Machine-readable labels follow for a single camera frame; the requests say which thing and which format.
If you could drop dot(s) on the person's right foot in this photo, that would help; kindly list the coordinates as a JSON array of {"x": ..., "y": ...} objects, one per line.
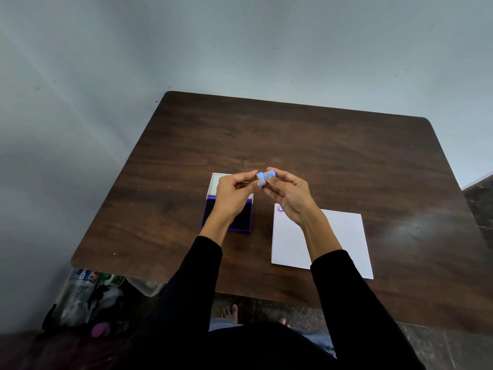
[{"x": 283, "y": 322}]

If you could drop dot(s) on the white paper sheet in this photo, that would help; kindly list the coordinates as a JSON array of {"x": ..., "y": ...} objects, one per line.
[{"x": 296, "y": 246}]

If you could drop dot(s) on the purple box with white inside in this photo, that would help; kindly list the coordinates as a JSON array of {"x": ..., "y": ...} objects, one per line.
[{"x": 244, "y": 217}]

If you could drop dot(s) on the person's left thumb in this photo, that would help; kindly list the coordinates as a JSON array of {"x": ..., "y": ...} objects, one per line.
[{"x": 252, "y": 188}]

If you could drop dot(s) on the person's right thumb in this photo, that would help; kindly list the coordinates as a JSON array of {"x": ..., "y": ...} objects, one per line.
[{"x": 274, "y": 190}]

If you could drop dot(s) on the person's right hand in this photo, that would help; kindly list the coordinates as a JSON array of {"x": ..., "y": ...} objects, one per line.
[{"x": 294, "y": 196}]

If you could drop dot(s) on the person's right forearm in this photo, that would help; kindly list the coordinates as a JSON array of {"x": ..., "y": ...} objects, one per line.
[{"x": 346, "y": 296}]

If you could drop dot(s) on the small blue stamp cap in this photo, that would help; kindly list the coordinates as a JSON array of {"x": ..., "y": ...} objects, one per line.
[{"x": 260, "y": 176}]

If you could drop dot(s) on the person's left forearm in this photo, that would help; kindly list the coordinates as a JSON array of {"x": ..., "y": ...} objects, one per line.
[{"x": 192, "y": 273}]

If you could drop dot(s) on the small blue stamp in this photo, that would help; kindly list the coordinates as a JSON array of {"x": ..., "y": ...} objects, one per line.
[{"x": 270, "y": 173}]

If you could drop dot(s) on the person's foot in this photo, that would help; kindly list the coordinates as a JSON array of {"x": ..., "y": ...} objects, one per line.
[
  {"x": 283, "y": 322},
  {"x": 230, "y": 312}
]

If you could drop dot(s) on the person's left hand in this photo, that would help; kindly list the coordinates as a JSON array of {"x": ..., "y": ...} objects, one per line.
[{"x": 230, "y": 198}]

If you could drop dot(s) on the clear plastic bottle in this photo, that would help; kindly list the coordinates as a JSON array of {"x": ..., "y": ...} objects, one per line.
[{"x": 81, "y": 283}]

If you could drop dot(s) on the person's left foot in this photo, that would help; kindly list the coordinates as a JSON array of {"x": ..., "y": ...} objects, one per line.
[{"x": 230, "y": 312}]

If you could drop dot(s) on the person's black top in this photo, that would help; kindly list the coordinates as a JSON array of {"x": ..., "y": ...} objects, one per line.
[{"x": 231, "y": 350}]

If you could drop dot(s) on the black bag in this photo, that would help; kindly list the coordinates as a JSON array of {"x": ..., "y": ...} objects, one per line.
[{"x": 104, "y": 304}]

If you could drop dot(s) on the pink round object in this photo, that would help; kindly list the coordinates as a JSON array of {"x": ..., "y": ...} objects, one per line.
[{"x": 100, "y": 329}]

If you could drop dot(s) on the white plastic bag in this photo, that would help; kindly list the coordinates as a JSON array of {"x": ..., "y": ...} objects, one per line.
[{"x": 148, "y": 285}]

